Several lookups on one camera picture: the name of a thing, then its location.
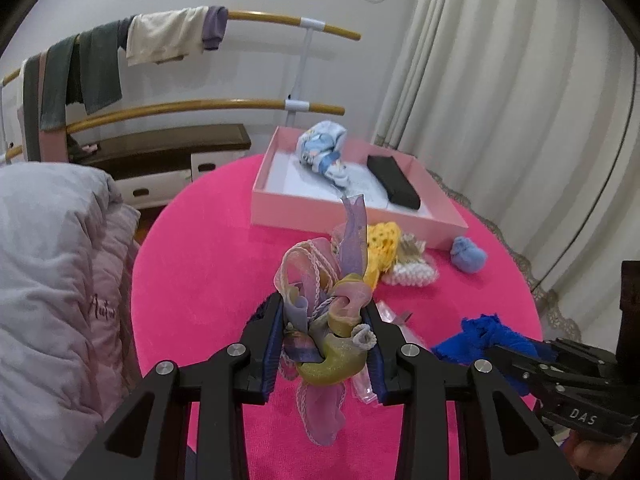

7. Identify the cream towel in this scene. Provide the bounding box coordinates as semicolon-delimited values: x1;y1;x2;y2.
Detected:
126;6;208;66

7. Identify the wooden double rail rack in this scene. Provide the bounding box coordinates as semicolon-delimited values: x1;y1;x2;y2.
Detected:
1;10;361;164

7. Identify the dark wood low cabinet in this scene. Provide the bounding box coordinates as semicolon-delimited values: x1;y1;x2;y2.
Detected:
78;124;252;209

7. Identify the clear plastic bag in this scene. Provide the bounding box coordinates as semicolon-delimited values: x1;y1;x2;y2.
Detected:
352;301;427;406

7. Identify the purple cloth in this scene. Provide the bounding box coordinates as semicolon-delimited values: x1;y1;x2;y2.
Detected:
202;6;229;51

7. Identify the pink shallow box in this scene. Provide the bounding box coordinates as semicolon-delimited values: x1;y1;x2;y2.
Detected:
250;127;468;250

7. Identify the person's hand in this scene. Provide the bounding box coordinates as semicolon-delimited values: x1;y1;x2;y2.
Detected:
562;430;639;477

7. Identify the black soft case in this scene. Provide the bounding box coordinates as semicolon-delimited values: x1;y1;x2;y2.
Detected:
367;155;421;210

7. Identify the pastel ribbon scrunchie bundle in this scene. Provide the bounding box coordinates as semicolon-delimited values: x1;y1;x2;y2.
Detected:
273;195;376;446

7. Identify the pink tablecloth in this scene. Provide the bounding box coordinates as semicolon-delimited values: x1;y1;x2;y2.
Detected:
131;155;541;479

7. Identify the light blue patterned cloth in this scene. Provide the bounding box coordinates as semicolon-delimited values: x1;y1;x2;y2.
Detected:
295;120;349;190

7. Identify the grey quilt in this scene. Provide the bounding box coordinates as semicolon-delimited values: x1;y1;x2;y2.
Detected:
1;162;140;479

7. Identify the grey pink hanging cloth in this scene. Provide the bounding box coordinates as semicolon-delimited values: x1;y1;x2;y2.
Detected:
22;51;68;162

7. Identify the light blue small sock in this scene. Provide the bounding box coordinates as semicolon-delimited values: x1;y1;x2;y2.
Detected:
450;236;487;274

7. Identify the dark green towel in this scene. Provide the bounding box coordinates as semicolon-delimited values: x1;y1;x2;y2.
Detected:
48;16;132;115

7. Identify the royal blue knitted cloth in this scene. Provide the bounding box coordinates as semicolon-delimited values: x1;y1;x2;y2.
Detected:
431;314;556;366

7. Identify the cream pleated curtain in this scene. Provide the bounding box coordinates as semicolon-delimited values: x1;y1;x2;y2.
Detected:
374;0;639;349

